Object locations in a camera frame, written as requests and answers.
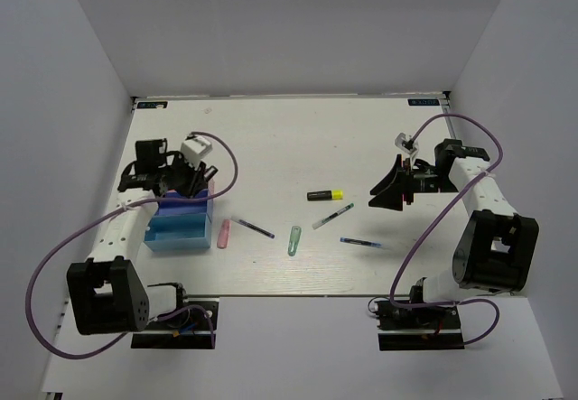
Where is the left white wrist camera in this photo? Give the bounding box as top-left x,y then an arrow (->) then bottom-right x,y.
180,133 -> 212,168

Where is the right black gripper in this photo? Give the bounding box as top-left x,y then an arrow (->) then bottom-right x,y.
368,153 -> 459,210

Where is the pink eraser stick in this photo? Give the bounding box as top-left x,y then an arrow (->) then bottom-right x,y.
217,219 -> 230,249

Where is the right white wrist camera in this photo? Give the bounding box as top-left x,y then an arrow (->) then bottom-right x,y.
395,133 -> 419,166

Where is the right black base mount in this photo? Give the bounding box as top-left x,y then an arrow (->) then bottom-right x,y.
368,296 -> 465,351

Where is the purple ink pen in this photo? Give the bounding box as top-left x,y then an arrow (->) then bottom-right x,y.
230,217 -> 275,239

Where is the table corner label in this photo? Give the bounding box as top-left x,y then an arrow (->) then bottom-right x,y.
136,101 -> 168,109
407,98 -> 440,107

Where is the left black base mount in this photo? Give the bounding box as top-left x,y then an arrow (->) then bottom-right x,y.
131,295 -> 219,350

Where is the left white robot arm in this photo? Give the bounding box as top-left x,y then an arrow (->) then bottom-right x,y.
66,135 -> 218,335

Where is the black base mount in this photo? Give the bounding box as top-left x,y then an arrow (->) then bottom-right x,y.
368,296 -> 465,351
131,295 -> 219,350

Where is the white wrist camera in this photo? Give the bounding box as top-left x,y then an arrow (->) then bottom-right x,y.
395,133 -> 419,166
180,133 -> 212,168

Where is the green ink clear pen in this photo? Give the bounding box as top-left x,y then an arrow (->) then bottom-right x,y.
312,203 -> 354,229

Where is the blue ink pen right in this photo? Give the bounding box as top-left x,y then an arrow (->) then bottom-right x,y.
340,237 -> 383,248

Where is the left table corner label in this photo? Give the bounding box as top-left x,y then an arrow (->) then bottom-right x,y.
136,101 -> 168,109

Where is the yellow cap black highlighter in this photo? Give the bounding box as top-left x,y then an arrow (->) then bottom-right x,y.
306,190 -> 343,201

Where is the pink blue tiered organizer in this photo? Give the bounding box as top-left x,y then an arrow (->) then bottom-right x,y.
144,191 -> 213,252

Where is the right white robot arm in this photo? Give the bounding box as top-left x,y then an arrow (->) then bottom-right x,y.
368,139 -> 539,327

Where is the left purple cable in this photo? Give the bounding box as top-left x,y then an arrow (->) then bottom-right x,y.
25,129 -> 239,358

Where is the right table corner label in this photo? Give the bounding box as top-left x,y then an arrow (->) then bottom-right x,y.
407,98 -> 440,107

